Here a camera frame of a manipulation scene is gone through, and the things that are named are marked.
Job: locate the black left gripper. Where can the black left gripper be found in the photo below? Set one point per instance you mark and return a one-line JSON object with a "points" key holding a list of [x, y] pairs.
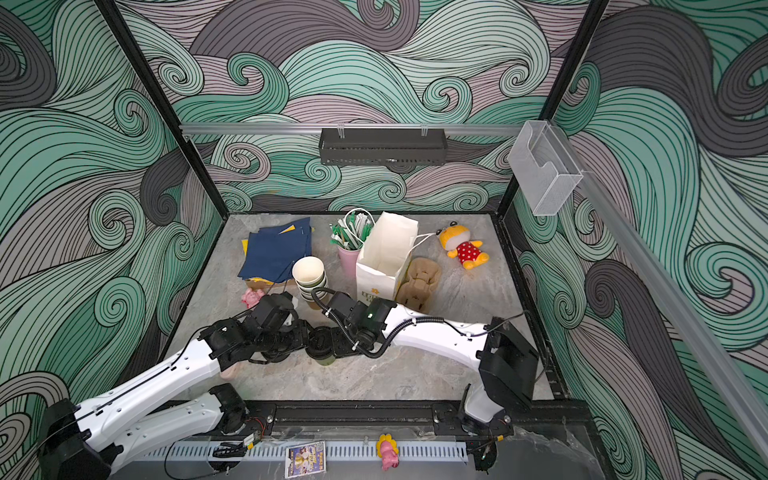
{"points": [[301, 328]]}

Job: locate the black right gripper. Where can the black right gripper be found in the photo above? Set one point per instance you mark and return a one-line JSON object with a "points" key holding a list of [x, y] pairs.
{"points": [[338, 347]]}

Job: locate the black coffee cup lid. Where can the black coffee cup lid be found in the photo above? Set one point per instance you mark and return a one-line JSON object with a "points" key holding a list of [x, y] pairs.
{"points": [[319, 341]]}

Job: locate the green paper coffee cup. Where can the green paper coffee cup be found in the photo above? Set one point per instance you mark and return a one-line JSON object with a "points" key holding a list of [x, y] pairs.
{"points": [[325, 360]]}

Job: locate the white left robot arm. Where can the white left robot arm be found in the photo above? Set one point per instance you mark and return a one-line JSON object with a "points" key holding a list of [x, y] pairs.
{"points": [[98, 436]]}

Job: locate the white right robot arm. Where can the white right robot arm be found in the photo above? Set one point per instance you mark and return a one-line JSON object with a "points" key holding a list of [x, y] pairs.
{"points": [[505, 360]]}

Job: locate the white paper takeout bag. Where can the white paper takeout bag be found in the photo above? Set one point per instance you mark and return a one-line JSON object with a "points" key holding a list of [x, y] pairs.
{"points": [[385, 256]]}

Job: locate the small pink pig toy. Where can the small pink pig toy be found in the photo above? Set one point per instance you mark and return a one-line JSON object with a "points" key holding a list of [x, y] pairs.
{"points": [[252, 297]]}

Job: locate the stack of paper cups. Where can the stack of paper cups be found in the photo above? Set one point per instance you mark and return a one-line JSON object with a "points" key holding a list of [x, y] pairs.
{"points": [[309, 274]]}

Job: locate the brown pulp cup carrier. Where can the brown pulp cup carrier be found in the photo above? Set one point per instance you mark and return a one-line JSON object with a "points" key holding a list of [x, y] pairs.
{"points": [[420, 283]]}

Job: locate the pink cup holder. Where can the pink cup holder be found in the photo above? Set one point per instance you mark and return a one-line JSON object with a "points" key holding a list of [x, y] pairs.
{"points": [[348, 260]]}

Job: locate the dark blue napkin stack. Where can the dark blue napkin stack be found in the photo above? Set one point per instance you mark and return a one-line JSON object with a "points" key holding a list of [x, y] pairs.
{"points": [[277, 252]]}

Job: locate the green white wrapped straws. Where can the green white wrapped straws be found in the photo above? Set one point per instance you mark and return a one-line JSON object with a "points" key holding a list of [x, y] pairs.
{"points": [[350, 232]]}

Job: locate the pink figurine toy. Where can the pink figurine toy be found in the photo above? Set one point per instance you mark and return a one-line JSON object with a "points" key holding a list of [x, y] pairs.
{"points": [[387, 451]]}

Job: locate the yellow red plush toy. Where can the yellow red plush toy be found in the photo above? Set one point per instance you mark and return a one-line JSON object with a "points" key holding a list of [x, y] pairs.
{"points": [[457, 241]]}

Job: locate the colourful picture card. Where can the colourful picture card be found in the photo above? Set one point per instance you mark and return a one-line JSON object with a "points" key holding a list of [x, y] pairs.
{"points": [[304, 460]]}

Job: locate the black wall shelf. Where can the black wall shelf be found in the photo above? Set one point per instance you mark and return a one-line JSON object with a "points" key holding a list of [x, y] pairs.
{"points": [[384, 147]]}

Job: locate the clear plastic wall holder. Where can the clear plastic wall holder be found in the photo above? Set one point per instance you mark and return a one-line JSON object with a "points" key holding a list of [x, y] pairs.
{"points": [[545, 165]]}

